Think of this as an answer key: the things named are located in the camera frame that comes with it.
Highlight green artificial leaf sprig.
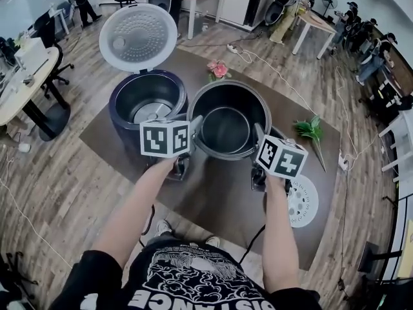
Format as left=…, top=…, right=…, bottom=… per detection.
left=292, top=114, right=327, bottom=173

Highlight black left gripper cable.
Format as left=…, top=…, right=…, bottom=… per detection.
left=139, top=203, right=155, bottom=248

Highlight person's left white shoe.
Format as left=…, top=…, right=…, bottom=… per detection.
left=156, top=219, right=172, bottom=238

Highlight person's right forearm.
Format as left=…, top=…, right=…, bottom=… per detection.
left=263, top=172, right=301, bottom=295

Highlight brown wooden cabinet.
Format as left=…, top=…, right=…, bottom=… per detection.
left=382, top=40, right=413, bottom=96

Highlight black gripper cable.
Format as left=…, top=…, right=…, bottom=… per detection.
left=239, top=224, right=267, bottom=265
left=139, top=203, right=155, bottom=248

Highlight white cabinet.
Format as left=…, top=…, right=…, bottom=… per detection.
left=222, top=0, right=256, bottom=28

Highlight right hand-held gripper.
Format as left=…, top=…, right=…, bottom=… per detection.
left=250, top=121, right=309, bottom=195

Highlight black cabinet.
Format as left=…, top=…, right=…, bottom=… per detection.
left=243, top=0, right=270, bottom=28

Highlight white perforated steamer tray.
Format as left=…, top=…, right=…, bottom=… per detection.
left=287, top=176, right=319, bottom=229

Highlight white countertop oven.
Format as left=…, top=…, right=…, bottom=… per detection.
left=14, top=37, right=46, bottom=70

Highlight small yellow table black post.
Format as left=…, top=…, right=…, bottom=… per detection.
left=357, top=220, right=413, bottom=282

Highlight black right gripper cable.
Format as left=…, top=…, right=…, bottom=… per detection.
left=239, top=224, right=267, bottom=265

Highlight person's black printed t-shirt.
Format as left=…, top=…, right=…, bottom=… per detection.
left=48, top=237, right=322, bottom=310

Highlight white desk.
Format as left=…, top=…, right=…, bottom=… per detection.
left=379, top=108, right=413, bottom=174

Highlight dark metal pot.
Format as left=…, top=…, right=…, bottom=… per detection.
left=186, top=79, right=272, bottom=161

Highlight dark blue rice cooker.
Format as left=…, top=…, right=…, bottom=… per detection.
left=99, top=3, right=190, bottom=148

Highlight black floor fan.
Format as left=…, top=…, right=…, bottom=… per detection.
left=321, top=0, right=339, bottom=17

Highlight person's left forearm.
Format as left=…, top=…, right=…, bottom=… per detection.
left=92, top=158, right=177, bottom=271

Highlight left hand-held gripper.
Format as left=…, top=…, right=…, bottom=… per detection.
left=139, top=114, right=205, bottom=182

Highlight wooden-top white table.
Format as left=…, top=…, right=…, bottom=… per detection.
left=292, top=11, right=338, bottom=60

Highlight pink flowers in glass vase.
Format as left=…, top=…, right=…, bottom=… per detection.
left=206, top=59, right=232, bottom=83

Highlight round beige table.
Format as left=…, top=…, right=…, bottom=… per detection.
left=0, top=46, right=72, bottom=142

